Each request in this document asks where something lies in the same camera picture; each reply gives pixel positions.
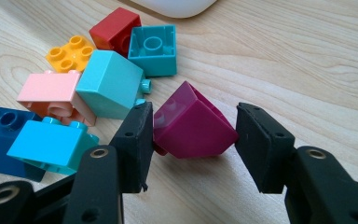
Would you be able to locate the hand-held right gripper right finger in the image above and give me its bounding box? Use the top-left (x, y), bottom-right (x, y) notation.
top-left (235, 102), bottom-right (296, 195)

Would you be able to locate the red toy block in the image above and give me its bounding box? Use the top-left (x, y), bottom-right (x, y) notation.
top-left (89, 7), bottom-right (143, 59)

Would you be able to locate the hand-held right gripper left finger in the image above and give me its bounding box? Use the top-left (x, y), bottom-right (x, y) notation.
top-left (109, 101), bottom-right (155, 194)

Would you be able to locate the magenta toy block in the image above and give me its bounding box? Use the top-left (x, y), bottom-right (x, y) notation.
top-left (152, 80), bottom-right (240, 160)

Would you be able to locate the light teal toy block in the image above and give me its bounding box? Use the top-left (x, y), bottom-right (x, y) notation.
top-left (75, 49), bottom-right (153, 121)

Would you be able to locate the cyan toy block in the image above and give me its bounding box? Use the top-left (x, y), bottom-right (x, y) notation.
top-left (6, 116), bottom-right (101, 176)

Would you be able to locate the yellow toy block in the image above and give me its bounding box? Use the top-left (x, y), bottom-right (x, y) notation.
top-left (45, 35), bottom-right (98, 75)

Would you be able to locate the pink toy block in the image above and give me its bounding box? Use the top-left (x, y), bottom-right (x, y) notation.
top-left (16, 69), bottom-right (98, 127)

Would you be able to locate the white plastic bin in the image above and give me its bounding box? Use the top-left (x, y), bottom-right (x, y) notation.
top-left (130, 0), bottom-right (219, 20)

